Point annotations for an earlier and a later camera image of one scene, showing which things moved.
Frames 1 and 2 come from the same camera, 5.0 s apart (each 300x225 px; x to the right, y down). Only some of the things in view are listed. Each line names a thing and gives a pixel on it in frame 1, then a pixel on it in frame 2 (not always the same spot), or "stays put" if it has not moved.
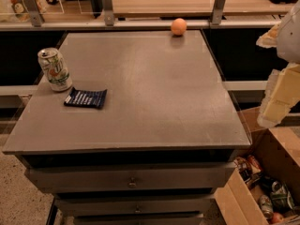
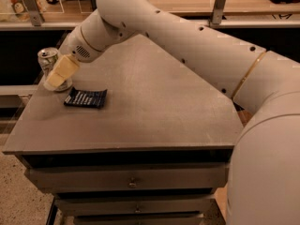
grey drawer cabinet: x=164 y=144 stays put
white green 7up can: x=55 y=69 stays put
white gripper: x=290 y=37 -> x=77 y=46
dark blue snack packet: x=86 y=98 stays put
